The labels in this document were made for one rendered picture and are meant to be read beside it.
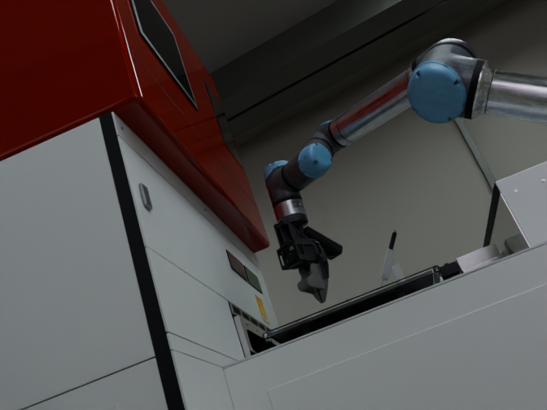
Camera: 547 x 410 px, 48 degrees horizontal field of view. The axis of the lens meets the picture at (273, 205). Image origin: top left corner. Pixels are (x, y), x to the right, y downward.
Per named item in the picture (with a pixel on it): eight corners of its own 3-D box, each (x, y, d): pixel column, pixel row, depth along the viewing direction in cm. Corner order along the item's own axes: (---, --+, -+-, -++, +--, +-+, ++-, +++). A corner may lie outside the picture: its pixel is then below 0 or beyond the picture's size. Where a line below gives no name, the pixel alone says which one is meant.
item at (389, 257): (390, 300, 159) (371, 254, 165) (391, 303, 163) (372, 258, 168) (413, 291, 159) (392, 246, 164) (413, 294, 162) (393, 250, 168)
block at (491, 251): (461, 271, 120) (455, 257, 121) (461, 275, 123) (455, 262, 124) (501, 255, 119) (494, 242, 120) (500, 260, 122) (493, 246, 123)
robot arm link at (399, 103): (466, 13, 132) (308, 122, 164) (456, 30, 124) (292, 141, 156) (497, 56, 134) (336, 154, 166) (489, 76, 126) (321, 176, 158)
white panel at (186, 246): (155, 355, 82) (98, 116, 99) (293, 399, 156) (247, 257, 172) (176, 347, 82) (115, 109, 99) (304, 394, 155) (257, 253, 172)
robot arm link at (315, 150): (321, 128, 150) (294, 151, 158) (304, 150, 142) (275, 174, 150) (343, 152, 151) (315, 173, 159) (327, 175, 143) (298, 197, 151)
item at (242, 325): (245, 364, 116) (230, 316, 120) (296, 385, 156) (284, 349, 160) (253, 360, 116) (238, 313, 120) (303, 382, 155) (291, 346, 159)
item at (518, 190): (534, 254, 99) (494, 181, 105) (505, 318, 149) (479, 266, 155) (591, 232, 98) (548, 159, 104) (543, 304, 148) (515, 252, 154)
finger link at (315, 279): (308, 304, 143) (297, 267, 146) (326, 302, 147) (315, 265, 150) (317, 299, 141) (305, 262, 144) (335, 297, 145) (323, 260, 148)
